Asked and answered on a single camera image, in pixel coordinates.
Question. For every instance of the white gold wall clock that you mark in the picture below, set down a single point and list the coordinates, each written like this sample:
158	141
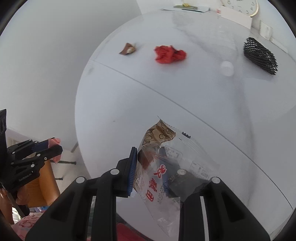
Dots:
248	7

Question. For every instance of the clear brown snack bag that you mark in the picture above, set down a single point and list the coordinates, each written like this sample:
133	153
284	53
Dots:
171	165

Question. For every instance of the papers with binder clip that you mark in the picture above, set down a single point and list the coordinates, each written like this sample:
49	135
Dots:
198	9

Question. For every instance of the brown snack wrapper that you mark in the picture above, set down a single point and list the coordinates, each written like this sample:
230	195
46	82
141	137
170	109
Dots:
128	49

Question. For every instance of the white box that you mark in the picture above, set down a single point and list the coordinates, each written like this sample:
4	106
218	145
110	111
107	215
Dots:
236	17

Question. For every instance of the pink paper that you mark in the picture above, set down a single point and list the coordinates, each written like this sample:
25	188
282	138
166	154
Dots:
54	145

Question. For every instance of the black mesh basket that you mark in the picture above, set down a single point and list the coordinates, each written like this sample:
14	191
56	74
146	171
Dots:
260	56

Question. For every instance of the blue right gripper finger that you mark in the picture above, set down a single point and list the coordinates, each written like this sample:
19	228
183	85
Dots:
132	164

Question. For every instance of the orange wooden chair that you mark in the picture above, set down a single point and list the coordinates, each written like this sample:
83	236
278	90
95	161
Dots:
43	191

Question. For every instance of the crumpled red paper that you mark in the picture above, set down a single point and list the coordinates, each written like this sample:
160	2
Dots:
168	54

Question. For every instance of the left hand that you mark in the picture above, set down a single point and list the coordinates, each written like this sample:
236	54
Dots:
22	196

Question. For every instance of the pink floral cushion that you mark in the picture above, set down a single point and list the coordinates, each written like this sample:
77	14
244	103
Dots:
22	227

